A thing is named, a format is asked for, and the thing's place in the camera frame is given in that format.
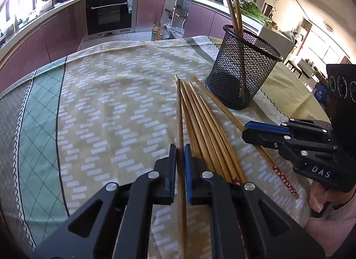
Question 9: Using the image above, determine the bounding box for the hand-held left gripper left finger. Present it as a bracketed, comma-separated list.
[32, 143, 177, 259]

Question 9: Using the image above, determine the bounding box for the narrow purple kitchen cabinet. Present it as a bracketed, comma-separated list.
[136, 0, 167, 35]

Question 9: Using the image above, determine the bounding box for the dark stool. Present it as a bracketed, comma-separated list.
[287, 60, 304, 79]

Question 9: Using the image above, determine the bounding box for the black mesh utensil holder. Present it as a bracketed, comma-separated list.
[205, 24, 283, 110]

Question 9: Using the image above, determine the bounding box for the blue bin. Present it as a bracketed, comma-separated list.
[315, 86, 329, 101]

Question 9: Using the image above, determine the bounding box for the person's right forearm pink sleeve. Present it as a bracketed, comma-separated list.
[305, 192, 356, 259]

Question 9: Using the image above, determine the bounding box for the bunch of green vegetables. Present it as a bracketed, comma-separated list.
[239, 1, 273, 27]

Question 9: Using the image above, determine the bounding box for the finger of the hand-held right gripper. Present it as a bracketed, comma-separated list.
[241, 128, 340, 185]
[244, 118, 333, 144]

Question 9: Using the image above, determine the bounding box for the black built-in oven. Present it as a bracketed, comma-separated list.
[84, 0, 137, 37]

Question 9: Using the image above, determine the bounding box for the yellow cooking oil bottle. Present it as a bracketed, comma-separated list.
[151, 22, 163, 42]

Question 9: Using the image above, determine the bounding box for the purple island cabinet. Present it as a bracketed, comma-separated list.
[183, 1, 237, 40]

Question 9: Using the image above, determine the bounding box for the long purple kitchen cabinet row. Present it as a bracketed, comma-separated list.
[0, 0, 87, 93]

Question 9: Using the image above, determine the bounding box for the clear plastic bag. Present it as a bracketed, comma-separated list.
[168, 27, 184, 39]

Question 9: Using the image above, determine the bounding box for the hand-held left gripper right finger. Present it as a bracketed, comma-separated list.
[184, 144, 326, 259]

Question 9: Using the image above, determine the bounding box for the person's right hand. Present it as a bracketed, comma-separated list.
[309, 182, 333, 213]

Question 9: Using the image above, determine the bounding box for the plain yellow tablecloth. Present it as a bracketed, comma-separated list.
[208, 36, 330, 126]

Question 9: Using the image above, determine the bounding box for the green beige patterned tablecloth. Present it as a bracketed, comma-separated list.
[0, 35, 329, 259]

